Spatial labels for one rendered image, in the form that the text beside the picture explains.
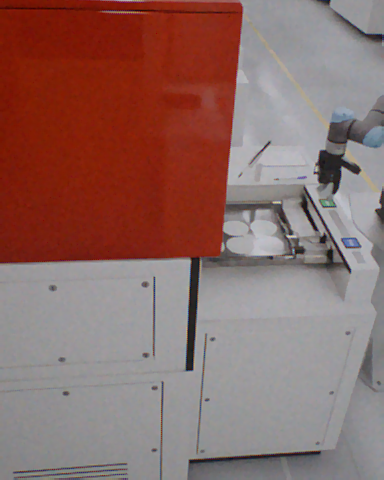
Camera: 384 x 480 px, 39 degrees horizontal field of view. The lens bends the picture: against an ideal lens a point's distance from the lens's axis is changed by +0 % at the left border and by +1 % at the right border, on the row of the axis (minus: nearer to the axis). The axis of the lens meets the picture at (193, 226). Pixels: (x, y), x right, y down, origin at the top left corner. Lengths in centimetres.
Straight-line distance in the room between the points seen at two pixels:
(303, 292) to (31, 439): 98
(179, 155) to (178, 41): 24
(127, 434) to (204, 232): 78
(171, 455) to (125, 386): 37
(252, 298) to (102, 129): 92
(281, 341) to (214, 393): 32
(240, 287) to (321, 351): 35
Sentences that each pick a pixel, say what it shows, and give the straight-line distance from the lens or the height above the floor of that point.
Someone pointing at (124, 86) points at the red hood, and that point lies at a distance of 113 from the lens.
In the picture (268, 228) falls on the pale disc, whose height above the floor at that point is 90.
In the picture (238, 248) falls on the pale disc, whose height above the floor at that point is 90.
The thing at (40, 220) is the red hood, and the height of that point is 134.
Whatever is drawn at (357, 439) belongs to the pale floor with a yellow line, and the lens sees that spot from 262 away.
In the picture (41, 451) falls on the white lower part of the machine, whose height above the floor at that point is 50.
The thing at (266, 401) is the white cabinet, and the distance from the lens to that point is 211.
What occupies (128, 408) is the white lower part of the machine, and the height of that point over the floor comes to 67.
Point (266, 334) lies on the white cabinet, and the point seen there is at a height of 75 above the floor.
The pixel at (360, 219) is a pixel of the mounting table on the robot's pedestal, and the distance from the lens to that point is 238.
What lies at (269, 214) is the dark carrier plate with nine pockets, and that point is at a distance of 215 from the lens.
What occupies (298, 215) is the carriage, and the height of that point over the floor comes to 88.
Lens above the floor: 204
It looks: 34 degrees down
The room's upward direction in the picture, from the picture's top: 3 degrees clockwise
